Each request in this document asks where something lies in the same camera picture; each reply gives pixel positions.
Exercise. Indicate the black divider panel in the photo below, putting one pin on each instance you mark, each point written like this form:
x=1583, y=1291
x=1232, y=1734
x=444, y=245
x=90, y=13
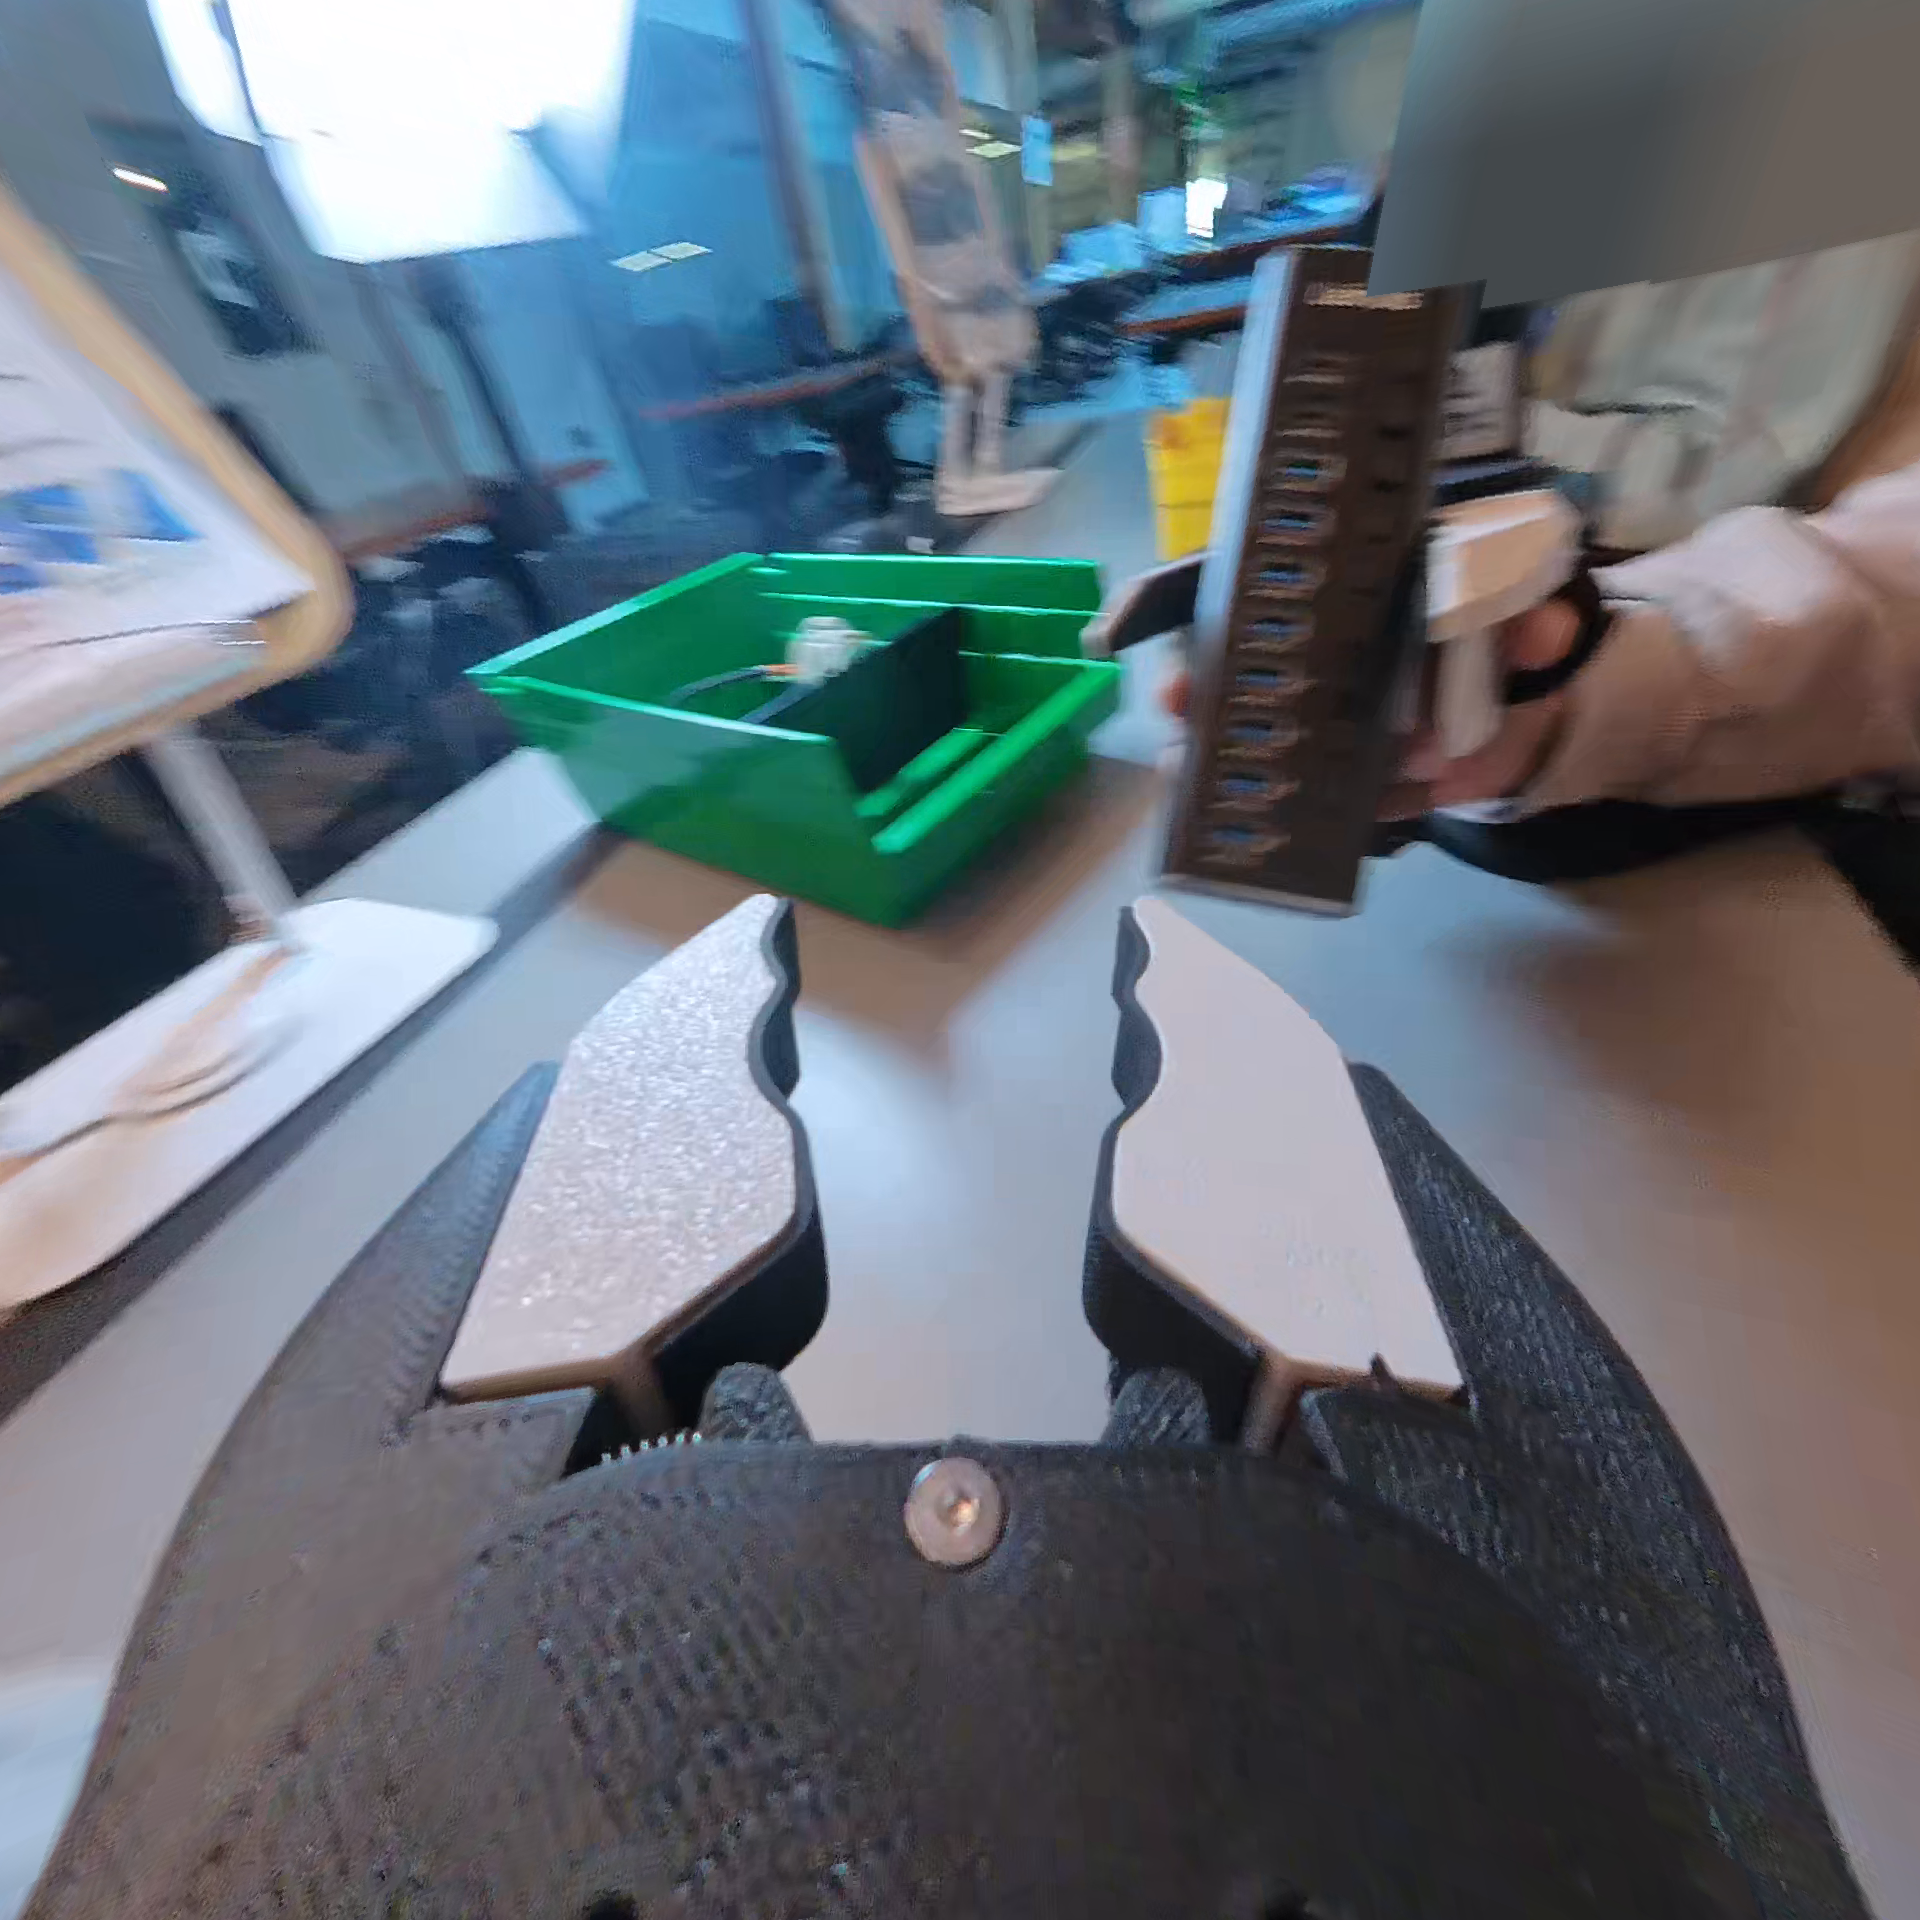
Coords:
x=885, y=703

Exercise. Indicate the large black USB hub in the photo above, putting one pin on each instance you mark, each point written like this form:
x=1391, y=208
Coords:
x=1302, y=603

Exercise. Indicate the wooden sign board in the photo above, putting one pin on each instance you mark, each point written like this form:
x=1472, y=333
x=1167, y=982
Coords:
x=121, y=494

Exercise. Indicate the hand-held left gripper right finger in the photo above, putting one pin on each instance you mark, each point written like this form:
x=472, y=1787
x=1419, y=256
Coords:
x=1261, y=1186

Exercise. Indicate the black padded cushion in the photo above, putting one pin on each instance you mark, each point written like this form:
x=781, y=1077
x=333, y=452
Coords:
x=1649, y=849

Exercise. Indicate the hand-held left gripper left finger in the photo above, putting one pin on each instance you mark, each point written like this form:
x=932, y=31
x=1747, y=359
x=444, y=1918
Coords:
x=642, y=1172

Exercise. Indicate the person's right forearm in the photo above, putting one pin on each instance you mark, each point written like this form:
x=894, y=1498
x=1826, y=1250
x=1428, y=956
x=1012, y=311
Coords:
x=1724, y=646

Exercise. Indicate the person's torso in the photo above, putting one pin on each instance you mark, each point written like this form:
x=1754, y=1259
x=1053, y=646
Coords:
x=1694, y=378

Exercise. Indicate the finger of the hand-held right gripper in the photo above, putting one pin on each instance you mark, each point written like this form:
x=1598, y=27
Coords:
x=1145, y=607

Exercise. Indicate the green plastic bin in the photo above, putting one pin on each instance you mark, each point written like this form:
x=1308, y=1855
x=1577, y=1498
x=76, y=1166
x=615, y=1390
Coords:
x=721, y=811

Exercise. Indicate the person's right hand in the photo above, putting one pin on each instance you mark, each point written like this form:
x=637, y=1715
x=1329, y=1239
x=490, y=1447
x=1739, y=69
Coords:
x=1503, y=766

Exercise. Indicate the yellow bin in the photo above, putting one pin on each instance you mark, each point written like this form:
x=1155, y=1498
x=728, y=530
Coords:
x=1187, y=484

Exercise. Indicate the wooden floor sign stand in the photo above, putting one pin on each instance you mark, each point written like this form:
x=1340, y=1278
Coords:
x=944, y=223

